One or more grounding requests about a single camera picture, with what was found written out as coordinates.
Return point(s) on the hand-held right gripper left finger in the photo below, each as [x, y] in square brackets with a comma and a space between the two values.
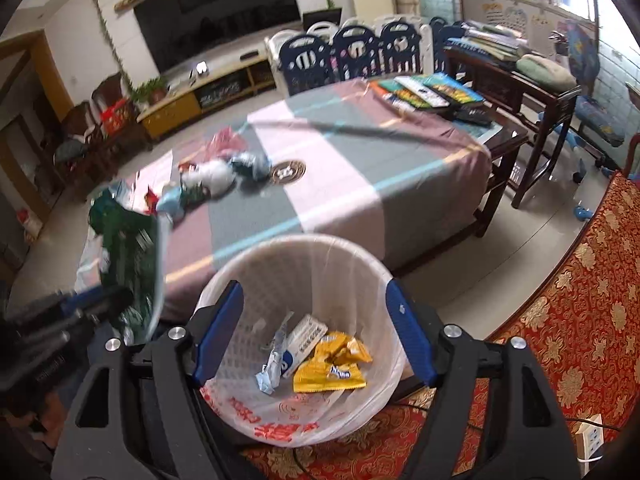
[220, 330]

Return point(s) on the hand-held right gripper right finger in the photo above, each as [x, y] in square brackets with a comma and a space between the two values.
[407, 335]

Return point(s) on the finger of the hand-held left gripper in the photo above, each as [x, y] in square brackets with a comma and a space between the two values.
[92, 299]
[50, 337]

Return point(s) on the green snack packet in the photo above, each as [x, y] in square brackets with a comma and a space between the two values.
[125, 250]

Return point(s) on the white plastic wastebasket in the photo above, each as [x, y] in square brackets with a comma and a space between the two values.
[280, 270]

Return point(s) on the white red-printed bin liner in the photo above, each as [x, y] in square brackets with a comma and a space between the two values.
[265, 425]

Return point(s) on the pink plastic bag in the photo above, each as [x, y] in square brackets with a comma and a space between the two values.
[222, 142]

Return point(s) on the white blue crumpled wrapper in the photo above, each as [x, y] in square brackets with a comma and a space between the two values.
[272, 365]

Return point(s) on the yellow snack packet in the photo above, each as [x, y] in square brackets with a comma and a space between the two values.
[330, 370]

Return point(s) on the white flat packet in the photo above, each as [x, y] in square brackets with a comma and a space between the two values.
[306, 340]

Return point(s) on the red white bag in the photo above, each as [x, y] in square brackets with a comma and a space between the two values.
[30, 224]

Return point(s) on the red snack wrapper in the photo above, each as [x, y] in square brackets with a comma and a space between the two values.
[151, 197]

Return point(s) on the light blue wrapper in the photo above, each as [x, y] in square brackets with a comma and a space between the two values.
[170, 205]

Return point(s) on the dark cloth bag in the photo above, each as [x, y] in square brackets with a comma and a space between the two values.
[70, 151]

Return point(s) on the red patterned sofa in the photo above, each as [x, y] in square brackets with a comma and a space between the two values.
[575, 320]

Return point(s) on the blue white snack wrapper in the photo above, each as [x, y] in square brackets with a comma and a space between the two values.
[252, 165]

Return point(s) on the checked tablecloth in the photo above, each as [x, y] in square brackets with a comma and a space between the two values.
[350, 170]

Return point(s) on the dark wooden chair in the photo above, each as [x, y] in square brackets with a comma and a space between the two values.
[75, 120]
[107, 90]

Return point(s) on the red gift box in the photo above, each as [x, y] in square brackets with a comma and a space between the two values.
[116, 116]

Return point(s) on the yellow wooden television cabinet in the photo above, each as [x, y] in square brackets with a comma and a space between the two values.
[170, 110]

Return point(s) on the white power strip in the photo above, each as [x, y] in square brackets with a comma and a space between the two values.
[590, 440]

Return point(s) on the potted green plant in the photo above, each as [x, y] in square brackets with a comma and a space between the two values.
[150, 91]

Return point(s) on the black remote control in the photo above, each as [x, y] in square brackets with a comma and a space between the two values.
[472, 116]

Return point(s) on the white remote control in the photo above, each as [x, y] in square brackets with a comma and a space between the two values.
[422, 91]

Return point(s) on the row of picture books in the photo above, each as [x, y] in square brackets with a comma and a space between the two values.
[455, 89]

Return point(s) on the small desk clock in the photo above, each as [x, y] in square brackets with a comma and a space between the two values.
[201, 69]

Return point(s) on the dark wooden side table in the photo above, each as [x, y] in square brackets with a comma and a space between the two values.
[530, 105]

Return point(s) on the blue white playpen fence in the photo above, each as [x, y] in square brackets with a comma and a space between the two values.
[350, 52]

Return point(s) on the green cushion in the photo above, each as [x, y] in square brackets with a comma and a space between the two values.
[545, 72]

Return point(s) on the pile of books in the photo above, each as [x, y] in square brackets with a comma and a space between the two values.
[492, 40]

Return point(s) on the black television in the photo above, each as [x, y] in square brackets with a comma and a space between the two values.
[215, 15]

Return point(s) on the black monitor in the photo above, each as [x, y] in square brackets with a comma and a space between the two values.
[322, 19]

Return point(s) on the wall chart poster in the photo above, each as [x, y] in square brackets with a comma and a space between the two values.
[505, 17]

